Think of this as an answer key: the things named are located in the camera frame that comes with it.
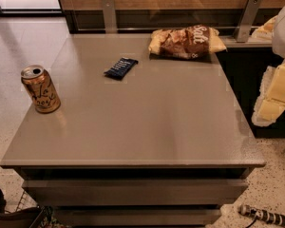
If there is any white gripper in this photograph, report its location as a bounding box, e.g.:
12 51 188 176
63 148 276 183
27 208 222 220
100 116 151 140
252 6 285 127

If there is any brown chip bag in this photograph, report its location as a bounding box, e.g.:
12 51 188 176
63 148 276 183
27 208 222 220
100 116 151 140
148 25 226 60

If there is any orange soda can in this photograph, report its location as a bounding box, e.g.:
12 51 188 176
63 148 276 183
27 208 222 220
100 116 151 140
21 65 61 114

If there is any dark blue snack bar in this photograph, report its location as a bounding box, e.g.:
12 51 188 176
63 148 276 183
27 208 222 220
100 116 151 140
104 57 138 80

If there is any black white striped tool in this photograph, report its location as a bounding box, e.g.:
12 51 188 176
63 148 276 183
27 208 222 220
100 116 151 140
237 204 285 228

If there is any upper grey drawer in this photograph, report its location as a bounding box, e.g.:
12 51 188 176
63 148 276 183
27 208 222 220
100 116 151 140
23 180 248 206

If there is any grey drawer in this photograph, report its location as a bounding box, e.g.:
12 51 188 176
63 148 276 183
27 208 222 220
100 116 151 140
23 180 248 206
54 207 221 227

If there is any lower grey drawer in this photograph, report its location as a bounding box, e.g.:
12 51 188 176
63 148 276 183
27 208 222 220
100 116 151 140
54 207 221 227

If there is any right metal rail bracket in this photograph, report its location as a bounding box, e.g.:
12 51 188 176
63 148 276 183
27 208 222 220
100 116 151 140
234 0 262 43

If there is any metal rail bracket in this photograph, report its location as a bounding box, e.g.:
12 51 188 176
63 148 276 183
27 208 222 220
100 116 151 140
234 0 262 43
101 0 118 33

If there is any left metal rail bracket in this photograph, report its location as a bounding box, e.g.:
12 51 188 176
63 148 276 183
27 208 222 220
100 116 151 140
101 0 118 33

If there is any wire basket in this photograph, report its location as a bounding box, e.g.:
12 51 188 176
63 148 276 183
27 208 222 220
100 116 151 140
16 191 61 228

